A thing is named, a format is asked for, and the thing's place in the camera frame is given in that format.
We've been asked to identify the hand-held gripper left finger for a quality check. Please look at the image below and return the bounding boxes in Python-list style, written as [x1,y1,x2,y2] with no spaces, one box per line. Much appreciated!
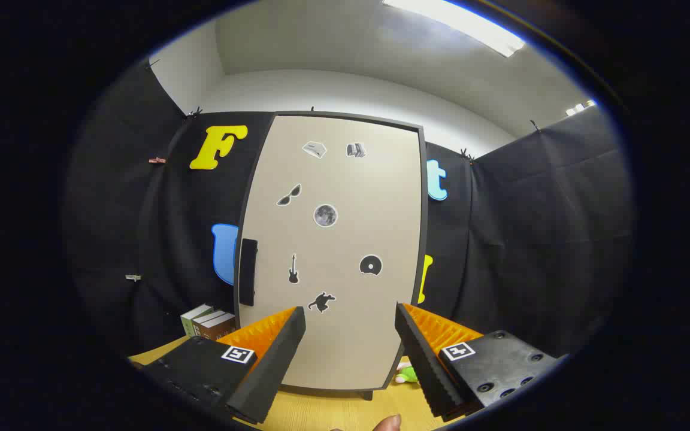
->
[132,305,308,426]

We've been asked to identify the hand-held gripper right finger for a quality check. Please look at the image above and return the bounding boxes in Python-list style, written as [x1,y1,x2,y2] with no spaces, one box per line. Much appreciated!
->
[394,302,567,423]

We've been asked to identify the green and white plush toy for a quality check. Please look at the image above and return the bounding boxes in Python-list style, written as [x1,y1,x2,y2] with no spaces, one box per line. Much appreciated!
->
[394,357,420,384]

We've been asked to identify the brown book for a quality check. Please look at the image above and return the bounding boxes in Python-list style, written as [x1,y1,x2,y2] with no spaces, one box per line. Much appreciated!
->
[192,310,226,339]
[201,314,238,342]

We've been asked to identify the green book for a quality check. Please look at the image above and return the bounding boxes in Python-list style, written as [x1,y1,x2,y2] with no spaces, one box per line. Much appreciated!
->
[180,304,214,336]

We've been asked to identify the black backdrop cloth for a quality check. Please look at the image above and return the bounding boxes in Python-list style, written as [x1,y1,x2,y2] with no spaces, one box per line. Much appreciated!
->
[63,57,636,360]

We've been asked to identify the long ceiling light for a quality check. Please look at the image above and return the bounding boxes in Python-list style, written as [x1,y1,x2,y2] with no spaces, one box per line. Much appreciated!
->
[381,0,526,58]

